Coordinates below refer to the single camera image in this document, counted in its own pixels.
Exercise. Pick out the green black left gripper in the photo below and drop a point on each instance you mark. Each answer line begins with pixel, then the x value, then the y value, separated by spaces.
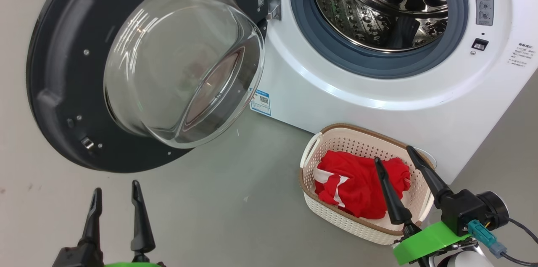
pixel 80 258

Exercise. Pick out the white woven plastic laundry basket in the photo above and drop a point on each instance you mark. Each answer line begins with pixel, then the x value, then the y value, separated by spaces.
pixel 357 225

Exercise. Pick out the white front-load washing machine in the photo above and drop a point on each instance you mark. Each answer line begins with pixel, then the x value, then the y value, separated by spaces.
pixel 378 103

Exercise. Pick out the round white filter cover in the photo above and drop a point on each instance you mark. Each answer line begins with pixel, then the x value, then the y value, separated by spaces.
pixel 429 159

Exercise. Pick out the black round glass washer door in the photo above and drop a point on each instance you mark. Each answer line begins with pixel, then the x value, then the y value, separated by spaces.
pixel 63 69

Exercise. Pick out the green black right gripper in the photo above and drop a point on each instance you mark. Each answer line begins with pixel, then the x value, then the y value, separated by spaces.
pixel 428 241

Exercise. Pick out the grey warning sticker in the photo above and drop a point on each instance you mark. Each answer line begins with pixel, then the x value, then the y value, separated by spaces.
pixel 483 4

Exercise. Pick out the red garment with white stripes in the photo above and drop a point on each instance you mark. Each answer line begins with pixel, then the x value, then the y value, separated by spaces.
pixel 361 191

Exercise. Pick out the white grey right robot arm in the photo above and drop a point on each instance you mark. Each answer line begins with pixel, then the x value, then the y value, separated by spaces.
pixel 470 258

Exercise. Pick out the blue white energy label sticker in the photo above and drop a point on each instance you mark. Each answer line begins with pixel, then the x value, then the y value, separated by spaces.
pixel 260 102

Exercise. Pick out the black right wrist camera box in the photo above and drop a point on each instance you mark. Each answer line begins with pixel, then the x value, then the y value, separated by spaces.
pixel 466 210

